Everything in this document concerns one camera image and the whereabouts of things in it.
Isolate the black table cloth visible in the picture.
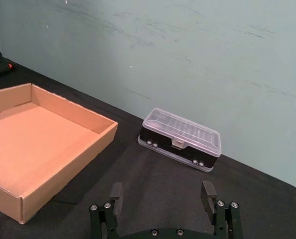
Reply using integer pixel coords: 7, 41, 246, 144
0, 56, 296, 239

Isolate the shallow brown cardboard tray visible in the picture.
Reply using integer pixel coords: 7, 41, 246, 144
0, 83, 119, 225

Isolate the clear plastic case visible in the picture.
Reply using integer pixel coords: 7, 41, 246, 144
137, 108, 222, 173

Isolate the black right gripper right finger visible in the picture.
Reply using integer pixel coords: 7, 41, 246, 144
200, 180, 243, 239

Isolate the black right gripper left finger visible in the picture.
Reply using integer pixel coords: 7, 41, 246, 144
89, 182, 124, 239

